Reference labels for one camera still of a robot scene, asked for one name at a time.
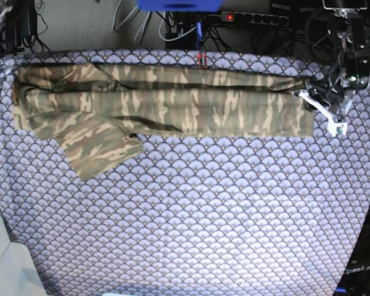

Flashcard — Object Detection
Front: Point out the red and black clamp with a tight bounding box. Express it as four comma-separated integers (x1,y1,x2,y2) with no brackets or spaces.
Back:
197,51,208,69

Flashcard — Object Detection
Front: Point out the black power strip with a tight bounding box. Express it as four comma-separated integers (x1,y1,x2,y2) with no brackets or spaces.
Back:
220,11,290,27

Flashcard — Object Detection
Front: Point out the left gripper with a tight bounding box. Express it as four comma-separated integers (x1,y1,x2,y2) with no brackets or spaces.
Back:
291,81,348,136

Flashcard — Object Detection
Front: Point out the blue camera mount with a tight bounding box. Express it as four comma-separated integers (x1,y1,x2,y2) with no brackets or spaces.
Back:
137,0,223,12

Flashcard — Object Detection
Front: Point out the white plastic bin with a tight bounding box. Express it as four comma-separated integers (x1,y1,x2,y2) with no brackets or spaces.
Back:
0,212,46,295

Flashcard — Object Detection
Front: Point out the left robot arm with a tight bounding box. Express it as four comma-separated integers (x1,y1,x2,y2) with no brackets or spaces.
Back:
298,1,370,136

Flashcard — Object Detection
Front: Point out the black OpenArm box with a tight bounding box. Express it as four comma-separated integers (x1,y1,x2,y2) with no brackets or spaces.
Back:
334,208,370,295

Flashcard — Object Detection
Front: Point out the camouflage T-shirt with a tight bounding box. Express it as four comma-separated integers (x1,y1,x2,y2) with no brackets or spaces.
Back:
12,64,314,180

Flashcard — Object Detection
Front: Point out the black power adapter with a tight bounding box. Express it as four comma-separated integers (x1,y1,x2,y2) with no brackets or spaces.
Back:
4,1,37,47

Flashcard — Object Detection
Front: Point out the fan-patterned purple tablecloth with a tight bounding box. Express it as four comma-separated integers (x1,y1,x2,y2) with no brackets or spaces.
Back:
0,47,370,296

